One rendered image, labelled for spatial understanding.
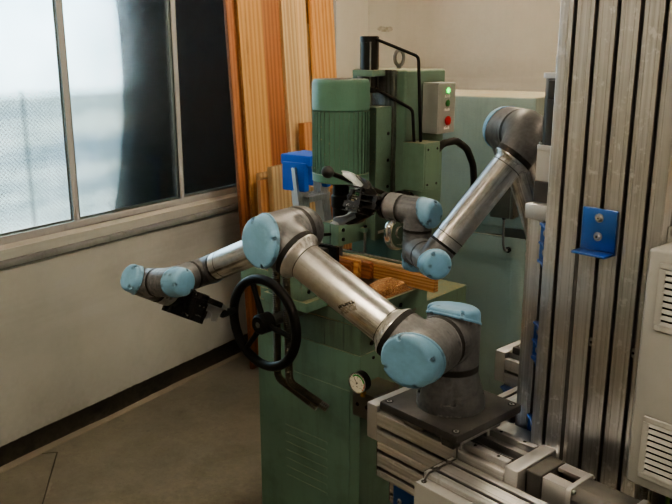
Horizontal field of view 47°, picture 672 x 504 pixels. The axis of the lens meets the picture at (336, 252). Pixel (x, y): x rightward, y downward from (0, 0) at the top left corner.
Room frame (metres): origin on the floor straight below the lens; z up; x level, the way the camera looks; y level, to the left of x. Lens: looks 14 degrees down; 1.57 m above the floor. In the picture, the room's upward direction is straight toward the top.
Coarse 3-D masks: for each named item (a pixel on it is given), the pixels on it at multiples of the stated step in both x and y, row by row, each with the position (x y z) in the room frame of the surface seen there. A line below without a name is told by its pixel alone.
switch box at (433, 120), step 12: (432, 84) 2.49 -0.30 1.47; (444, 84) 2.50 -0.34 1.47; (432, 96) 2.49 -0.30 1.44; (444, 96) 2.50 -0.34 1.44; (432, 108) 2.49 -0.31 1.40; (444, 108) 2.50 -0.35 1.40; (432, 120) 2.49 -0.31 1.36; (444, 120) 2.50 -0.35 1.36; (432, 132) 2.49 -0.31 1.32; (444, 132) 2.51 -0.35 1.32
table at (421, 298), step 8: (248, 272) 2.43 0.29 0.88; (256, 272) 2.40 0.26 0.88; (264, 272) 2.38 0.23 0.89; (368, 280) 2.26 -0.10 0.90; (376, 280) 2.26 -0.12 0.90; (264, 296) 2.24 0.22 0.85; (272, 296) 2.22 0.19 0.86; (400, 296) 2.12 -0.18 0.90; (408, 296) 2.14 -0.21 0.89; (416, 296) 2.17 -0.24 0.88; (424, 296) 2.21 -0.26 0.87; (280, 304) 2.20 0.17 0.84; (296, 304) 2.15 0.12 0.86; (304, 304) 2.13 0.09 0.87; (312, 304) 2.15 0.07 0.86; (320, 304) 2.17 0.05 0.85; (400, 304) 2.11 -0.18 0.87; (408, 304) 2.15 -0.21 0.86; (416, 304) 2.18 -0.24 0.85; (304, 312) 2.13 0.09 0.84
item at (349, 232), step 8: (328, 224) 2.35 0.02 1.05; (352, 224) 2.37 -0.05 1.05; (360, 224) 2.40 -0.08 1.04; (328, 232) 2.35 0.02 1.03; (336, 232) 2.33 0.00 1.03; (344, 232) 2.34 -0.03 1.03; (352, 232) 2.37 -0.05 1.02; (360, 232) 2.40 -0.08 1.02; (328, 240) 2.35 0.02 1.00; (336, 240) 2.33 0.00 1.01; (344, 240) 2.34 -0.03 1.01; (352, 240) 2.37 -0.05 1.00
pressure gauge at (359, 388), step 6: (354, 372) 2.06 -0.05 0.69; (360, 372) 2.05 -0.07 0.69; (360, 378) 2.03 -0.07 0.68; (366, 378) 2.03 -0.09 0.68; (354, 384) 2.05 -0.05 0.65; (360, 384) 2.03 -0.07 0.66; (366, 384) 2.03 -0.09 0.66; (354, 390) 2.05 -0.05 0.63; (360, 390) 2.03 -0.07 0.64; (366, 390) 2.04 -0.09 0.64
